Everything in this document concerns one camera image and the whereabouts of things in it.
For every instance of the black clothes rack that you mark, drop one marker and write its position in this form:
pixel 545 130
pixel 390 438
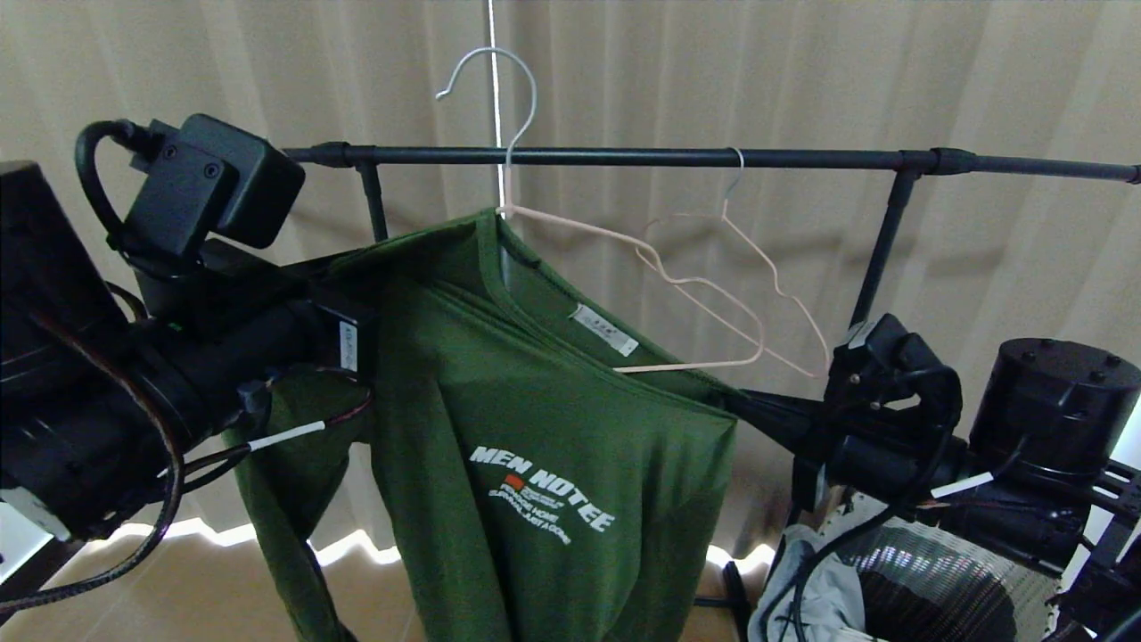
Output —
pixel 624 158

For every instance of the pale grey shorts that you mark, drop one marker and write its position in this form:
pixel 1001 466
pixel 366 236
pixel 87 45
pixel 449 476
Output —
pixel 829 597

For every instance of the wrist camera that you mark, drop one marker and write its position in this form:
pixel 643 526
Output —
pixel 869 366
pixel 214 187

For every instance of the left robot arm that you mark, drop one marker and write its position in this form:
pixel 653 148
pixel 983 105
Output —
pixel 62 428

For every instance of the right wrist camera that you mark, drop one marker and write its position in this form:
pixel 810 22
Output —
pixel 869 366

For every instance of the green long-sleeved shirt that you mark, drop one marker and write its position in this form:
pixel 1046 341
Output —
pixel 499 401

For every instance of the white laundry basket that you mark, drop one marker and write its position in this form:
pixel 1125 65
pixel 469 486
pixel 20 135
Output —
pixel 936 571

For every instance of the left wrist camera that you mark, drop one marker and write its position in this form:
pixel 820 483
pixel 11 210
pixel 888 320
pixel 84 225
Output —
pixel 214 187

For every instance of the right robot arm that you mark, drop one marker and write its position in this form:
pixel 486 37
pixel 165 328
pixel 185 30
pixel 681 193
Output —
pixel 1052 401

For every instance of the pink clothes hanger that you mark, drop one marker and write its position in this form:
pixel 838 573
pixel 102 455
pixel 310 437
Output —
pixel 570 227
pixel 725 214

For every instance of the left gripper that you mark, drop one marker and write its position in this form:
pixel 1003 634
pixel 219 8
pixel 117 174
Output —
pixel 267 357

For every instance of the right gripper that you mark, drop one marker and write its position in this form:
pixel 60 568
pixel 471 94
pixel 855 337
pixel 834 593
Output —
pixel 874 464

